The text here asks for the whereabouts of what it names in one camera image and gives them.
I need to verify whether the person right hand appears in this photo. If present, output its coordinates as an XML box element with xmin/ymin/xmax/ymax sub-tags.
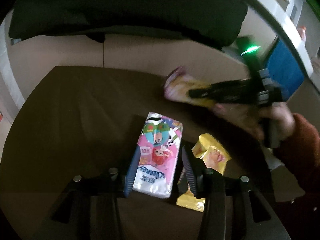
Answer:
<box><xmin>213</xmin><ymin>102</ymin><xmax>296</xmax><ymax>142</ymax></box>

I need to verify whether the yellow chips bag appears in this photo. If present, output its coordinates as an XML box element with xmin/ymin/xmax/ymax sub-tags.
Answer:
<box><xmin>176</xmin><ymin>133</ymin><xmax>231</xmax><ymax>212</ymax></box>

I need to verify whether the pink candy wrapper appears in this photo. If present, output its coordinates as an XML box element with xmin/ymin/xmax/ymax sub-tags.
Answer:
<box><xmin>163</xmin><ymin>67</ymin><xmax>215</xmax><ymax>109</ymax></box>

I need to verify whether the pink tissue pack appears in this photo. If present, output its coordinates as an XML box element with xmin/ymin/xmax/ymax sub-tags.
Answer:
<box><xmin>133</xmin><ymin>112</ymin><xmax>183</xmax><ymax>199</ymax></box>

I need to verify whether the black hanging cloth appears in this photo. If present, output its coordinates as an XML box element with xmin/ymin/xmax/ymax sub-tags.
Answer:
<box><xmin>9</xmin><ymin>0</ymin><xmax>248</xmax><ymax>49</ymax></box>

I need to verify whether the red-capped plastic bottle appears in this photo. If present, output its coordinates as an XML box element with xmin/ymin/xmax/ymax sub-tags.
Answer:
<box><xmin>297</xmin><ymin>26</ymin><xmax>306</xmax><ymax>43</ymax></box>

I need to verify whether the blue hanging towel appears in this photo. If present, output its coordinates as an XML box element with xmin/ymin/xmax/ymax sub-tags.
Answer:
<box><xmin>264</xmin><ymin>37</ymin><xmax>305</xmax><ymax>101</ymax></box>

